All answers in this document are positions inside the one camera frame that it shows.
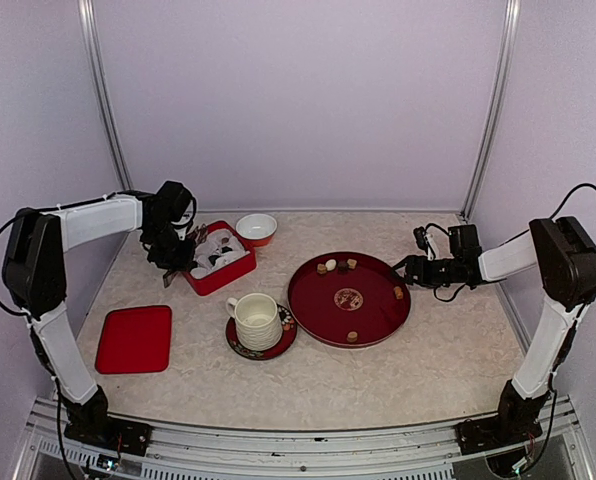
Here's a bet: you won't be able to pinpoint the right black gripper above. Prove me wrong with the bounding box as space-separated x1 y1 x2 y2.
388 254 462 288

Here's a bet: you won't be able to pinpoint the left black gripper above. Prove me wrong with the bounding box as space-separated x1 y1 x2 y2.
144 221 197 271

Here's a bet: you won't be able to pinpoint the metal serving tongs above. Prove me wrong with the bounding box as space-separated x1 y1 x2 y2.
163 224 209 288

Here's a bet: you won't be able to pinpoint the round dark red tray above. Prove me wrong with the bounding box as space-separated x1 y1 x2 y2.
287 251 412 349

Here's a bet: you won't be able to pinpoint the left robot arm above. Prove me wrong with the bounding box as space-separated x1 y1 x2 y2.
0 181 197 445

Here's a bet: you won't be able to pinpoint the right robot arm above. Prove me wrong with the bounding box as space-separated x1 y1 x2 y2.
392 211 596 451

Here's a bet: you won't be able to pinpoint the red chocolate box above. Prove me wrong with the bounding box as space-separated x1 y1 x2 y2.
182 220 256 296

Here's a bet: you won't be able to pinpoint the white and tan chocolate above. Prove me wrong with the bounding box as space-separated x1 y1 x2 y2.
317 259 337 275

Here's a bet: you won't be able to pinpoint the white and orange bowl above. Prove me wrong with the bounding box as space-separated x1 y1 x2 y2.
235 213 278 247

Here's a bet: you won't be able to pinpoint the red box lid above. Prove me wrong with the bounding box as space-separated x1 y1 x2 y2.
95 305 173 375

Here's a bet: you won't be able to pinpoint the cream ceramic mug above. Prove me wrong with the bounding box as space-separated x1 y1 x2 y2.
225 293 282 351

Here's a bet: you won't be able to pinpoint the floral dark red saucer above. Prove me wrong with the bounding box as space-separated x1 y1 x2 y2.
225 304 298 361

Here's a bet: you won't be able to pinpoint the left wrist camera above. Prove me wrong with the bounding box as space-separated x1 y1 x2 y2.
172 206 196 239

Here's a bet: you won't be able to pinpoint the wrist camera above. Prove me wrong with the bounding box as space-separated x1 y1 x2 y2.
413 223 445 260
172 206 196 239

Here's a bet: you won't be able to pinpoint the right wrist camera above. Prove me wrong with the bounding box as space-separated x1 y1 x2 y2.
413 223 445 260

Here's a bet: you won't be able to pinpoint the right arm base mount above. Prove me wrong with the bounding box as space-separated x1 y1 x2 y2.
454 416 543 455

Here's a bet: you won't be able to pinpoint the front aluminium rail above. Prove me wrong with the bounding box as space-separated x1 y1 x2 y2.
11 397 596 479

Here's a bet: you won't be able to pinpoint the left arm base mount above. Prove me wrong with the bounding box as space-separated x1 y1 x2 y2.
64 417 152 457

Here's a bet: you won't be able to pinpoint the left aluminium frame post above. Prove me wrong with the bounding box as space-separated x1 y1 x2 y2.
77 0 134 190

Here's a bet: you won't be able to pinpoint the aluminium frame post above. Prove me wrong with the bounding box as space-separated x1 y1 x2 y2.
461 0 521 221
77 0 134 190

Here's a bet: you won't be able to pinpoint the right aluminium frame post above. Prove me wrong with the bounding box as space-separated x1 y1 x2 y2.
461 0 521 221

